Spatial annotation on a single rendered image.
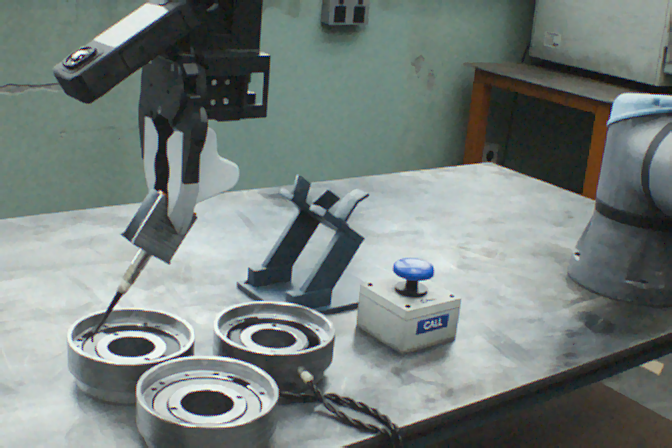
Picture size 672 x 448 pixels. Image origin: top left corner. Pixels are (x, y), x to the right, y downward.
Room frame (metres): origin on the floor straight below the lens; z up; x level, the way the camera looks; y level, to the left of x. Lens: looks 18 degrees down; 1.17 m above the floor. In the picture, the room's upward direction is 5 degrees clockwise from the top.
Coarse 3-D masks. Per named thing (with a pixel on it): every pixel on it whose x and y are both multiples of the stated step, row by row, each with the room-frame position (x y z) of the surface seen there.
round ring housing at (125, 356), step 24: (96, 312) 0.68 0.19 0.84; (120, 312) 0.70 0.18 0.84; (144, 312) 0.70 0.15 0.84; (72, 336) 0.65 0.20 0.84; (120, 336) 0.67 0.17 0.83; (144, 336) 0.67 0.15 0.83; (192, 336) 0.66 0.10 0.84; (72, 360) 0.62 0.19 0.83; (96, 360) 0.60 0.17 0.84; (120, 360) 0.63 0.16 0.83; (144, 360) 0.63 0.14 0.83; (168, 360) 0.62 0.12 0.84; (96, 384) 0.60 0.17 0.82; (120, 384) 0.60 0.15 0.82
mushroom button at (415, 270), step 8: (400, 264) 0.78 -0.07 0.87; (408, 264) 0.78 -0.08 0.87; (416, 264) 0.78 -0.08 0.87; (424, 264) 0.79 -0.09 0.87; (400, 272) 0.78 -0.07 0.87; (408, 272) 0.77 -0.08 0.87; (416, 272) 0.77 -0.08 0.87; (424, 272) 0.77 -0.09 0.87; (432, 272) 0.78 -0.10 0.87; (408, 280) 0.78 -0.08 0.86; (416, 280) 0.78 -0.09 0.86; (408, 288) 0.79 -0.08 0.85; (416, 288) 0.79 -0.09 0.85
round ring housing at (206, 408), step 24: (192, 360) 0.62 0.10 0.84; (216, 360) 0.62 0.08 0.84; (144, 384) 0.58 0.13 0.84; (168, 384) 0.60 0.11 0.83; (240, 384) 0.62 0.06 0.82; (264, 384) 0.60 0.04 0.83; (144, 408) 0.54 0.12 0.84; (168, 408) 0.57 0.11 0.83; (192, 408) 0.59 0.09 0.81; (216, 408) 0.59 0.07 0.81; (240, 408) 0.57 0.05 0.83; (264, 408) 0.57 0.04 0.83; (144, 432) 0.54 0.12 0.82; (168, 432) 0.53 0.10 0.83; (192, 432) 0.52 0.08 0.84; (216, 432) 0.52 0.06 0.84; (240, 432) 0.53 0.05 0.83; (264, 432) 0.55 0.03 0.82
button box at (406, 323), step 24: (360, 288) 0.80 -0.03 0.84; (384, 288) 0.79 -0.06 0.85; (432, 288) 0.80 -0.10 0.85; (360, 312) 0.79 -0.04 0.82; (384, 312) 0.77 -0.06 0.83; (408, 312) 0.74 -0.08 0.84; (432, 312) 0.76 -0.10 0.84; (456, 312) 0.78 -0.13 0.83; (384, 336) 0.76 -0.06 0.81; (408, 336) 0.75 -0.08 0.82; (432, 336) 0.76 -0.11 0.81
